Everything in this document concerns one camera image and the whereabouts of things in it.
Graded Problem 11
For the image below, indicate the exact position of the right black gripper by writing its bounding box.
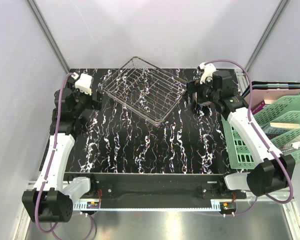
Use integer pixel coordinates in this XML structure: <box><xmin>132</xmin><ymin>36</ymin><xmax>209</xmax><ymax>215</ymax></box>
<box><xmin>181</xmin><ymin>76</ymin><xmax>219</xmax><ymax>106</ymax></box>

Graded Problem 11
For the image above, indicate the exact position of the spiral notebook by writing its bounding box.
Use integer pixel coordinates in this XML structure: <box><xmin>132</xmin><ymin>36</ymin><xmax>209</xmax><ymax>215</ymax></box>
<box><xmin>279</xmin><ymin>134</ymin><xmax>300</xmax><ymax>155</ymax></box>

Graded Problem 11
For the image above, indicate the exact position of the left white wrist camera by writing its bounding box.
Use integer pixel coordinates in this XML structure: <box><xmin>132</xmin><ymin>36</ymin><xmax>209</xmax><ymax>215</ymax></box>
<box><xmin>74</xmin><ymin>73</ymin><xmax>94</xmax><ymax>96</ymax></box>

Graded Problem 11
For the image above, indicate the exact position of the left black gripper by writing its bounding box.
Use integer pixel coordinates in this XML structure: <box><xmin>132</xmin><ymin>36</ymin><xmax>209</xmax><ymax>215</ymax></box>
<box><xmin>68</xmin><ymin>80</ymin><xmax>103</xmax><ymax>117</ymax></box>

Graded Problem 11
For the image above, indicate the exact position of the blue booklet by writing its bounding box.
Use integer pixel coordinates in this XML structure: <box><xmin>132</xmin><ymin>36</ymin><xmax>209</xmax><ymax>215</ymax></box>
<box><xmin>263</xmin><ymin>125</ymin><xmax>290</xmax><ymax>140</ymax></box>

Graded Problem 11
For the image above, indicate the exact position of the wire dish rack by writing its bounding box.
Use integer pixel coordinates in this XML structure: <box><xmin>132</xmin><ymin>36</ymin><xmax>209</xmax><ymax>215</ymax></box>
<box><xmin>102</xmin><ymin>56</ymin><xmax>187</xmax><ymax>127</ymax></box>

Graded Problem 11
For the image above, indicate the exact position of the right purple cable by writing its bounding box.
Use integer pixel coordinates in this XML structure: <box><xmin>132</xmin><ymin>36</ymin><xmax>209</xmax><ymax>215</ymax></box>
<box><xmin>202</xmin><ymin>58</ymin><xmax>294</xmax><ymax>217</ymax></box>

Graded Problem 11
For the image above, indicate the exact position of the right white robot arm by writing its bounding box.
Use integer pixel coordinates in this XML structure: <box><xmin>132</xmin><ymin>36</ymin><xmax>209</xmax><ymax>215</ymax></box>
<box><xmin>186</xmin><ymin>70</ymin><xmax>296</xmax><ymax>199</ymax></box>

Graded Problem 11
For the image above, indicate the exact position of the purple cable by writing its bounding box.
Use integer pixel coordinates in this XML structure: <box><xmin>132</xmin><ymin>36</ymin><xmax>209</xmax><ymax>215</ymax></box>
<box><xmin>202</xmin><ymin>58</ymin><xmax>294</xmax><ymax>217</ymax></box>
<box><xmin>33</xmin><ymin>72</ymin><xmax>95</xmax><ymax>240</ymax></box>

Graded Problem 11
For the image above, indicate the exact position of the purple book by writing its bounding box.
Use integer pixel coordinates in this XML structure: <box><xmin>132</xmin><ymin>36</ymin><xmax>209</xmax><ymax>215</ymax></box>
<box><xmin>251</xmin><ymin>99</ymin><xmax>276</xmax><ymax>115</ymax></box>

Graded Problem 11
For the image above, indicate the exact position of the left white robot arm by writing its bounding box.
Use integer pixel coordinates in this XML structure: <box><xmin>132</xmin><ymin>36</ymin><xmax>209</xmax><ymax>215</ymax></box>
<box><xmin>21</xmin><ymin>87</ymin><xmax>103</xmax><ymax>224</ymax></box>

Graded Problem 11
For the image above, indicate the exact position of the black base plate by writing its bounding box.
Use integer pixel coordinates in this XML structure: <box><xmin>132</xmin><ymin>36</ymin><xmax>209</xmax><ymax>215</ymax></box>
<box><xmin>63</xmin><ymin>172</ymin><xmax>246</xmax><ymax>200</ymax></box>

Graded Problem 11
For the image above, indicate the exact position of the pink folder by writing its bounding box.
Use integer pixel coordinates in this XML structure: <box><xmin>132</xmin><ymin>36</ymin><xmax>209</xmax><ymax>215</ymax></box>
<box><xmin>251</xmin><ymin>88</ymin><xmax>300</xmax><ymax>110</ymax></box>

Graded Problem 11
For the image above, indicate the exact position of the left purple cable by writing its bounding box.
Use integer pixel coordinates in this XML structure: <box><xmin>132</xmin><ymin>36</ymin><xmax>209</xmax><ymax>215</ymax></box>
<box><xmin>33</xmin><ymin>72</ymin><xmax>95</xmax><ymax>240</ymax></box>

